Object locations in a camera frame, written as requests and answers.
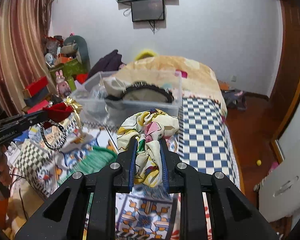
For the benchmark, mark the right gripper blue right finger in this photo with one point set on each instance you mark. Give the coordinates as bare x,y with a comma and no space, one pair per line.
170,179

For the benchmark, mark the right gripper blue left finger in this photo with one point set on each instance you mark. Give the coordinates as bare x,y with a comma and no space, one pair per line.
125,180

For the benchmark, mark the floral fabric scrunchie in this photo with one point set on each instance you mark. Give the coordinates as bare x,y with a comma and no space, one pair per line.
147,128

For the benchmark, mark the red velvet pouch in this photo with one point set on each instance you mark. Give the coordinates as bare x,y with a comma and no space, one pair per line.
56,114

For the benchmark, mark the black beret with chain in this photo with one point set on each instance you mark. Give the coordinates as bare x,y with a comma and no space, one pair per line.
144,92

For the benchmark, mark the person's left hand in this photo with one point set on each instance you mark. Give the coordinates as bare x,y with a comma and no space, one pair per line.
5,177

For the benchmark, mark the green knitted cloth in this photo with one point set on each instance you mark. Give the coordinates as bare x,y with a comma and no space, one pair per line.
90,162

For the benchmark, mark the red box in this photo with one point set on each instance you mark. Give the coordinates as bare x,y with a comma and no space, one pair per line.
35,87

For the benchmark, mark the clear plastic storage box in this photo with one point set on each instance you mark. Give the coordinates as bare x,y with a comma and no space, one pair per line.
118,111

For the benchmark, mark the pink bunny plush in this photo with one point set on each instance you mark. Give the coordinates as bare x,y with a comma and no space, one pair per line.
62,85

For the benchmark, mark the striped pink curtain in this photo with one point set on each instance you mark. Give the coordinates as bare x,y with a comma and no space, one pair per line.
24,26

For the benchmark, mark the yellow fleece blanket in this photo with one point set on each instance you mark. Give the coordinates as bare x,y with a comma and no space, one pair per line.
197,79

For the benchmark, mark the bag on floor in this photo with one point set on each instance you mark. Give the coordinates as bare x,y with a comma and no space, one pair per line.
234,98

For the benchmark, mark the small yellow ball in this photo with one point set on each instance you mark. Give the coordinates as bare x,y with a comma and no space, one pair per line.
259,163

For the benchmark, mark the green storage box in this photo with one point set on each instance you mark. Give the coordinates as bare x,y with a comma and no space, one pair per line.
69,67

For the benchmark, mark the red cushion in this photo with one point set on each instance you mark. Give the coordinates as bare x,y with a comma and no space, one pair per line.
81,78

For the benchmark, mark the dark purple clothing pile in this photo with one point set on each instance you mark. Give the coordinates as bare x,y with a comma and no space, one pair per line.
110,62

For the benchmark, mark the yellow neck pillow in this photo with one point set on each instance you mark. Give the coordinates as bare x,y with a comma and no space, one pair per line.
146,53

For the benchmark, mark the grey green plush toy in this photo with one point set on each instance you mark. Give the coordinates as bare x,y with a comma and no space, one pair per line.
76,47

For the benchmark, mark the white cabinet door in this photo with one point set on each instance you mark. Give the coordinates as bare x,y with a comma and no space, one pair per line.
279,195

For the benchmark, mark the small wall monitor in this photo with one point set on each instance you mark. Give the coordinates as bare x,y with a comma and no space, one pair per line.
148,10

